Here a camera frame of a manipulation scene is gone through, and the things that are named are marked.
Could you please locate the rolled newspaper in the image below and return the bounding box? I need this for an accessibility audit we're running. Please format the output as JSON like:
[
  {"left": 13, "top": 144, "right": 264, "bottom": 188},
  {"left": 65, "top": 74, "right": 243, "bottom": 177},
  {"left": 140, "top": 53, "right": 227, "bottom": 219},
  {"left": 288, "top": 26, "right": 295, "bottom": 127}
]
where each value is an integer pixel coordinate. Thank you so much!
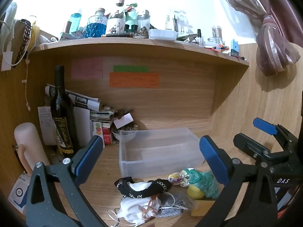
[{"left": 45, "top": 83, "right": 102, "bottom": 111}]

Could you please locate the green floral fabric bundle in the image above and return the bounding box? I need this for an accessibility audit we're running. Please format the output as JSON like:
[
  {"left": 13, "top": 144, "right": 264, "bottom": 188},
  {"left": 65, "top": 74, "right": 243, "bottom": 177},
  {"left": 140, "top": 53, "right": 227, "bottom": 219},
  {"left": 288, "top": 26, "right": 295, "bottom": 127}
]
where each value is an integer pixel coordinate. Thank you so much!
[{"left": 187, "top": 168, "right": 219, "bottom": 198}]

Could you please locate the white blank card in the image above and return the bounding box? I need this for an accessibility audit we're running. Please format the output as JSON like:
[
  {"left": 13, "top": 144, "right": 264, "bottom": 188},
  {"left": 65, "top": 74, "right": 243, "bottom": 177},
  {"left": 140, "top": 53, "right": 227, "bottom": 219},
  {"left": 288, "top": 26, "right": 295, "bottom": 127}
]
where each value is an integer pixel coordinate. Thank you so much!
[{"left": 113, "top": 113, "right": 134, "bottom": 129}]

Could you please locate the clear acrylic organiser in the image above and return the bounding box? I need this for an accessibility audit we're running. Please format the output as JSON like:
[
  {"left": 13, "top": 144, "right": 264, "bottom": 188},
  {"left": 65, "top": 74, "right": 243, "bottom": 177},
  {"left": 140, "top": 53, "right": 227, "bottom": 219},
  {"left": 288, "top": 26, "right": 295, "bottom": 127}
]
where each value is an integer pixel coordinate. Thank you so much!
[{"left": 165, "top": 10, "right": 190, "bottom": 33}]

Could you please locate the black braided strap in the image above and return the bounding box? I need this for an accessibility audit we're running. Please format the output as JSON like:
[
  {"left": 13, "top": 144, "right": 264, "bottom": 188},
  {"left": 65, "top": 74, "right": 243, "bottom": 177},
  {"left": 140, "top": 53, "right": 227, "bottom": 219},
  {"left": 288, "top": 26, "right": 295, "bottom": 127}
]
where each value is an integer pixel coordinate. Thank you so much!
[{"left": 13, "top": 18, "right": 33, "bottom": 66}]

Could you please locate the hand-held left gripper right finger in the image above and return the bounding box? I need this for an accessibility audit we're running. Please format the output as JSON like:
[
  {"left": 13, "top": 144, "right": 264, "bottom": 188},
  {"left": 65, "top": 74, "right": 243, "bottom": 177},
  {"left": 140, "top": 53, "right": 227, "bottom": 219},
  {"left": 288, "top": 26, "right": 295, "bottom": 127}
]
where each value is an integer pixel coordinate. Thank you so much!
[{"left": 196, "top": 135, "right": 278, "bottom": 227}]

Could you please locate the white hanging bag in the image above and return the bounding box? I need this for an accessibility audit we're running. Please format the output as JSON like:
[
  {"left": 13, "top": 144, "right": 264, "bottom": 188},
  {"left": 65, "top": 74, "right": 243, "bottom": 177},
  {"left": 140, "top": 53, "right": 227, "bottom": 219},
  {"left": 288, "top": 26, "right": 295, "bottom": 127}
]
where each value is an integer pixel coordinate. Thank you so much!
[{"left": 0, "top": 2, "right": 18, "bottom": 49}]

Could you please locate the clear plastic storage box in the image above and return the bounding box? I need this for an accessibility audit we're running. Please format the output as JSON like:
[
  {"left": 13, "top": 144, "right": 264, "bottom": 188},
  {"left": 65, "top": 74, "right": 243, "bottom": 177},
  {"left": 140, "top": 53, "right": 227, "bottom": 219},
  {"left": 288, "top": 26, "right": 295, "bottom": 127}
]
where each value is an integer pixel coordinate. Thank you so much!
[{"left": 119, "top": 127, "right": 205, "bottom": 178}]

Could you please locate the small box with coloured dots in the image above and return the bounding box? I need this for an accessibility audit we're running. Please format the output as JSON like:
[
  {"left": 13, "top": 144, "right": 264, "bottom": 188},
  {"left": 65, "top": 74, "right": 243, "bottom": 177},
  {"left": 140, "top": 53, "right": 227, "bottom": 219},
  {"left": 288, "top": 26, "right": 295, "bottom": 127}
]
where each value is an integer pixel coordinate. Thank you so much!
[{"left": 91, "top": 120, "right": 104, "bottom": 138}]

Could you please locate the white label with blue circle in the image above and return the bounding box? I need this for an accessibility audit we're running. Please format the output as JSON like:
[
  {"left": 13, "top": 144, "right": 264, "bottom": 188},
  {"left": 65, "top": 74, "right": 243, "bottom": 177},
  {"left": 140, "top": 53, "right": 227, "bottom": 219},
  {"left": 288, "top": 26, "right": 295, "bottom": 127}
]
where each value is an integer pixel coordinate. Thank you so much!
[{"left": 8, "top": 174, "right": 31, "bottom": 214}]

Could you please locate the black patterned sock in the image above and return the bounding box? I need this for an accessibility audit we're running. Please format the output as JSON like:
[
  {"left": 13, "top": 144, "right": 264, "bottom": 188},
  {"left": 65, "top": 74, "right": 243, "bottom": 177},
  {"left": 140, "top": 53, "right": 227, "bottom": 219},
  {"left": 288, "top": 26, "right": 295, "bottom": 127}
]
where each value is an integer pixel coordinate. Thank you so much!
[{"left": 114, "top": 176, "right": 173, "bottom": 199}]

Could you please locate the green sticky note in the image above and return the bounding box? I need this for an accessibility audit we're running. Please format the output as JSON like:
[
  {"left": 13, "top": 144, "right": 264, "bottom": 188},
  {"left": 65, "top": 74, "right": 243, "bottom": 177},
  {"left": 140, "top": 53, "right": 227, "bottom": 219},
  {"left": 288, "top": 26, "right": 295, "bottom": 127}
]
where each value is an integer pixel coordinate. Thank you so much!
[{"left": 113, "top": 65, "right": 149, "bottom": 73}]

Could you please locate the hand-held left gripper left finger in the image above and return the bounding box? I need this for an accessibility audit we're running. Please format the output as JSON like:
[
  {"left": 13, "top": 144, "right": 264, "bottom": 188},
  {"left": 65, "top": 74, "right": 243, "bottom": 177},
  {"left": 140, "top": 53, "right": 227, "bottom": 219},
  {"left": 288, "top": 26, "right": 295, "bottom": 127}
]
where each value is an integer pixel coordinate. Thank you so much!
[{"left": 26, "top": 135, "right": 105, "bottom": 227}]

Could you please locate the cluster of pens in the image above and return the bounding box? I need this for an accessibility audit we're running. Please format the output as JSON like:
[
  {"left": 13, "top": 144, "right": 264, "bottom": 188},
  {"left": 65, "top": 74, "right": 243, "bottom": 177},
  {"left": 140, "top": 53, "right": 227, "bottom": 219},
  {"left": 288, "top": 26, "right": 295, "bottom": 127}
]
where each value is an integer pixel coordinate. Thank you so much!
[{"left": 204, "top": 44, "right": 230, "bottom": 53}]

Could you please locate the brown pen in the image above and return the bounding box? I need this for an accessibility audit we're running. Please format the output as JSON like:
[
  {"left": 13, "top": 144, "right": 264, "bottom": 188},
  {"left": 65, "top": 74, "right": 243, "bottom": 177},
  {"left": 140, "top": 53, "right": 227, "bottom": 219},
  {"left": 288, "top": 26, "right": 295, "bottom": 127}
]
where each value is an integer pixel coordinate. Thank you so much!
[{"left": 102, "top": 33, "right": 135, "bottom": 38}]

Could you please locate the white cloth pouch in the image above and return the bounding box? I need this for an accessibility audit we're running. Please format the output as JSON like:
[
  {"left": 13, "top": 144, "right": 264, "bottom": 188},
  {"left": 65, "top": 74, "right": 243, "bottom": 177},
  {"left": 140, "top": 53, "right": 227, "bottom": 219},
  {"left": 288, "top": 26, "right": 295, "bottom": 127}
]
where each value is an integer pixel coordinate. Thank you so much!
[{"left": 116, "top": 196, "right": 162, "bottom": 225}]

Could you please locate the dark wine bottle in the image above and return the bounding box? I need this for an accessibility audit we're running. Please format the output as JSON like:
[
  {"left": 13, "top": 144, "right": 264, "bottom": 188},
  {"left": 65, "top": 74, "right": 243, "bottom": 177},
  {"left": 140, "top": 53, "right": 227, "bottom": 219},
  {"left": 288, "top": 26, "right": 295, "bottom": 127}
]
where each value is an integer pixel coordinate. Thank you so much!
[{"left": 50, "top": 65, "right": 80, "bottom": 159}]

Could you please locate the wooden shelf board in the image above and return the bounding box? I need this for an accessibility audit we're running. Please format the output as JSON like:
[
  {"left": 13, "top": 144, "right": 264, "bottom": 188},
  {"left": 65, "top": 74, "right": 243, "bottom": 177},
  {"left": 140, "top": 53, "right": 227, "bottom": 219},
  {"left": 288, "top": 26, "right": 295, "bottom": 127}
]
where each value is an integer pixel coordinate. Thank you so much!
[{"left": 30, "top": 37, "right": 250, "bottom": 67}]

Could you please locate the yellow soft ball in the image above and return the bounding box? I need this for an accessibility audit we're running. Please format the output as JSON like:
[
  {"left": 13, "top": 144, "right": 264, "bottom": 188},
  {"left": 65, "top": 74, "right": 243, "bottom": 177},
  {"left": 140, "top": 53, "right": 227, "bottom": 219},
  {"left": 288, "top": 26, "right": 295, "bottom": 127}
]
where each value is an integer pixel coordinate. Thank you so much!
[{"left": 187, "top": 185, "right": 205, "bottom": 200}]

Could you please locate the blue liquid glass bottle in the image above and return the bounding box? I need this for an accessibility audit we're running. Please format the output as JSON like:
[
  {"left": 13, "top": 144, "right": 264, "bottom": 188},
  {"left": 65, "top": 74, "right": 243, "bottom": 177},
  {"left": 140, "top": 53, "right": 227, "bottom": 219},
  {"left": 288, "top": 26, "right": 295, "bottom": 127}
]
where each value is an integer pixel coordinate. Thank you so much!
[{"left": 85, "top": 8, "right": 108, "bottom": 38}]

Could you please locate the small bowl of trinkets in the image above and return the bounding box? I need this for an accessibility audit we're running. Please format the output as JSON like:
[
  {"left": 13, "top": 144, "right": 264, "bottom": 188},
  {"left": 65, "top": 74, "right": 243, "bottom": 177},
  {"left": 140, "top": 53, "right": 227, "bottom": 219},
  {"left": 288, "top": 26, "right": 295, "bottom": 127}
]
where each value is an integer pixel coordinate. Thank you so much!
[{"left": 111, "top": 124, "right": 139, "bottom": 143}]

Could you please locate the white handwritten note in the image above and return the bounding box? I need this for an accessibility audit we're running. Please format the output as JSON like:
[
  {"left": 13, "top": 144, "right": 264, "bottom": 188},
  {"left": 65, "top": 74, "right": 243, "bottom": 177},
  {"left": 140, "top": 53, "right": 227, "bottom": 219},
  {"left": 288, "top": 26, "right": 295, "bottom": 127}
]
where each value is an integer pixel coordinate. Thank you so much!
[{"left": 37, "top": 106, "right": 57, "bottom": 145}]

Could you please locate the pile of papers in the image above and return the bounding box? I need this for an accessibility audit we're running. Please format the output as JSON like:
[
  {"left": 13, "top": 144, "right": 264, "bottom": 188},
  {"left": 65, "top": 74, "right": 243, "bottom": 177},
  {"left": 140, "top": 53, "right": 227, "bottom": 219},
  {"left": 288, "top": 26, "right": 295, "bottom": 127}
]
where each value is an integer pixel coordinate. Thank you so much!
[{"left": 89, "top": 106, "right": 116, "bottom": 123}]

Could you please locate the teal plastic bottle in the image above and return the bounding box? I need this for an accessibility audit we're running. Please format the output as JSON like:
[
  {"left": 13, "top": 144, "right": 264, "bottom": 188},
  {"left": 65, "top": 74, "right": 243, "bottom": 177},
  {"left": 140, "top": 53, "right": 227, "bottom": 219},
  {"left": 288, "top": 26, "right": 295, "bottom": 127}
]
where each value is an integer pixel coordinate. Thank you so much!
[{"left": 70, "top": 10, "right": 83, "bottom": 33}]

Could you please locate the mauve curtain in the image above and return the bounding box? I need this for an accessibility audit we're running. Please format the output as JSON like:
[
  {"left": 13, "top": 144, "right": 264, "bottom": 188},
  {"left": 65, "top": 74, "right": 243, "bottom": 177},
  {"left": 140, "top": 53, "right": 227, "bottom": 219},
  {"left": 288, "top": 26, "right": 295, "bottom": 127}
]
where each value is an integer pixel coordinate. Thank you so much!
[{"left": 211, "top": 0, "right": 303, "bottom": 77}]

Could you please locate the green pump bottle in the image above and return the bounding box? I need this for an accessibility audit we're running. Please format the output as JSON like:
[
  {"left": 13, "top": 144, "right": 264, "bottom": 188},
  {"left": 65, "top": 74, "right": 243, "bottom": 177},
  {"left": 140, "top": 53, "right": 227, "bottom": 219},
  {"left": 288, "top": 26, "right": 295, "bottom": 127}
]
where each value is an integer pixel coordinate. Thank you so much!
[{"left": 125, "top": 3, "right": 139, "bottom": 27}]

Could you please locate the white hanging tag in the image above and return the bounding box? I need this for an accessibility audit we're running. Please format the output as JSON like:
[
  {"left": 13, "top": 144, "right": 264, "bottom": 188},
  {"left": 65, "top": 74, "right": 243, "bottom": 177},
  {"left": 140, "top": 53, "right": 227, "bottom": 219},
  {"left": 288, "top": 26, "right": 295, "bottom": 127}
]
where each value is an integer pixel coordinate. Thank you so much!
[{"left": 1, "top": 51, "right": 13, "bottom": 72}]

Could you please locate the floral fabric scrunchie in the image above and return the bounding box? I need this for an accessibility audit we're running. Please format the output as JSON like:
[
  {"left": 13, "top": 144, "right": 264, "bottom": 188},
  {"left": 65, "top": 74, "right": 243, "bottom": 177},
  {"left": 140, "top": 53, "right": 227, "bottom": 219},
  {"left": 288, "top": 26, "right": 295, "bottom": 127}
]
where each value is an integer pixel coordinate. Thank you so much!
[{"left": 168, "top": 171, "right": 190, "bottom": 188}]

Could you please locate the clear bottle with white label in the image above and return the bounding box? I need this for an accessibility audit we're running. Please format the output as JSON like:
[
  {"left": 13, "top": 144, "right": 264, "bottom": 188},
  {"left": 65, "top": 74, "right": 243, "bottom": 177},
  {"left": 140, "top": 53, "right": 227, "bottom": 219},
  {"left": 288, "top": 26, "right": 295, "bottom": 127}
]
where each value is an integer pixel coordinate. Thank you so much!
[{"left": 105, "top": 0, "right": 127, "bottom": 35}]

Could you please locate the small blue box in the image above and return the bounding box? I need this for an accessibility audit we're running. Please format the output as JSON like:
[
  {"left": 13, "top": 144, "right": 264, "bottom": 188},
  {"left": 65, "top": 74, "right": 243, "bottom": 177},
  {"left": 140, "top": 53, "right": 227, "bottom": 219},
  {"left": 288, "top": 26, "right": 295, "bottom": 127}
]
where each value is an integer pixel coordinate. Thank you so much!
[{"left": 230, "top": 39, "right": 240, "bottom": 57}]

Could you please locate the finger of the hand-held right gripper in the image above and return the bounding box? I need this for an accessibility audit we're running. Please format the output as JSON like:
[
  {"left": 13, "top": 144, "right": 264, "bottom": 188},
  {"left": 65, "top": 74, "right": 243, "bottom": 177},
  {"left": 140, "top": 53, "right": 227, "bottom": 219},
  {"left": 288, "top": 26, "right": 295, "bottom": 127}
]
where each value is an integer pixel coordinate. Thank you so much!
[
  {"left": 253, "top": 118, "right": 299, "bottom": 147},
  {"left": 233, "top": 134, "right": 276, "bottom": 165}
]

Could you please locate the small red box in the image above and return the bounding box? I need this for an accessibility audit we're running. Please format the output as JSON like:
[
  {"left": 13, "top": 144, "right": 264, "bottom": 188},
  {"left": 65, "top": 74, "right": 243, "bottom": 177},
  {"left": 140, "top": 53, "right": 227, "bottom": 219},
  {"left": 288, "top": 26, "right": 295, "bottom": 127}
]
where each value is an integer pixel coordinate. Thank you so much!
[{"left": 103, "top": 127, "right": 113, "bottom": 145}]

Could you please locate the white paper sheet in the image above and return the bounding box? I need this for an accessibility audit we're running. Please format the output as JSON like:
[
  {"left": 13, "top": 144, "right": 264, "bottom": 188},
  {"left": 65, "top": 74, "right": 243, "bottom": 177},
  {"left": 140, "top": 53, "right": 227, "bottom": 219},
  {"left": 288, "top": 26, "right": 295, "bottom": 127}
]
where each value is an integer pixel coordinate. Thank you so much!
[{"left": 73, "top": 106, "right": 92, "bottom": 147}]

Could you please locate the pink sticky note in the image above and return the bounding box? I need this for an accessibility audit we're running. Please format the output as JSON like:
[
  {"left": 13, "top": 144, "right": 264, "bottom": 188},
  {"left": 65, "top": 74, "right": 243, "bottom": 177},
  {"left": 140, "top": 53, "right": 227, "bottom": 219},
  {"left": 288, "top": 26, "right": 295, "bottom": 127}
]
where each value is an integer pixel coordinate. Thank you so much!
[{"left": 71, "top": 57, "right": 104, "bottom": 80}]

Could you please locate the orange sticky note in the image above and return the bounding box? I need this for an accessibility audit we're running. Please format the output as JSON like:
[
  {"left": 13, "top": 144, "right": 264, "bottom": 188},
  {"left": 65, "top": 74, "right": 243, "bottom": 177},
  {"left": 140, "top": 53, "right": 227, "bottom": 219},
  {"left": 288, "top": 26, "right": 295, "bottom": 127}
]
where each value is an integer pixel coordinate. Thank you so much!
[{"left": 109, "top": 72, "right": 159, "bottom": 89}]

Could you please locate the clear lidded plastic container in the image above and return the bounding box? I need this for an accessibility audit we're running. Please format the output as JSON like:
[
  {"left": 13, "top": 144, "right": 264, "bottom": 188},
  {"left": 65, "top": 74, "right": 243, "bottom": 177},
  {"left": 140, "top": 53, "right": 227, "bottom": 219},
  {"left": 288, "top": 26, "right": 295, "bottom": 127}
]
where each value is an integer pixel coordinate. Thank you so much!
[{"left": 148, "top": 29, "right": 178, "bottom": 40}]

